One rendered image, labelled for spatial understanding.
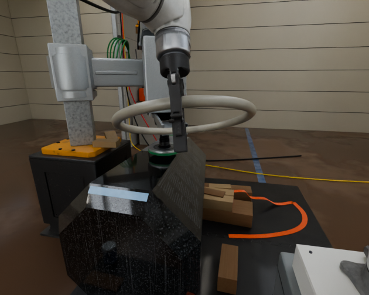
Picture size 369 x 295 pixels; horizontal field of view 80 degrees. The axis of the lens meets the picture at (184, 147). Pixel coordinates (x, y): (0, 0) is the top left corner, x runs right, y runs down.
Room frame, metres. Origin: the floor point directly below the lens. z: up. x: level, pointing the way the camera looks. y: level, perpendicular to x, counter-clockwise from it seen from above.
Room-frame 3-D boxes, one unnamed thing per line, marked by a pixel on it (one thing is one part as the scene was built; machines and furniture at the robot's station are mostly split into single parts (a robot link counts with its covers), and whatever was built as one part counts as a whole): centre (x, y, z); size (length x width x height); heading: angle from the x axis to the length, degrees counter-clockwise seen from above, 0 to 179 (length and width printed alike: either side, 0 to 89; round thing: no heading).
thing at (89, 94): (1.85, 0.89, 1.35); 0.35 x 0.35 x 0.41
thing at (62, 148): (1.85, 0.89, 0.76); 0.49 x 0.49 x 0.05; 78
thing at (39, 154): (1.85, 0.89, 0.37); 0.66 x 0.66 x 0.74; 78
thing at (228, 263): (1.19, -0.30, 0.07); 0.30 x 0.12 x 0.12; 166
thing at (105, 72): (1.91, 0.70, 1.36); 0.74 x 0.34 x 0.25; 109
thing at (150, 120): (4.80, 0.58, 0.43); 1.30 x 0.62 x 0.86; 168
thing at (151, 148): (1.41, 0.13, 0.87); 0.21 x 0.21 x 0.01
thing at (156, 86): (1.49, 0.15, 1.32); 0.36 x 0.22 x 0.45; 12
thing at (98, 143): (1.75, 0.65, 0.81); 0.20 x 0.10 x 0.05; 86
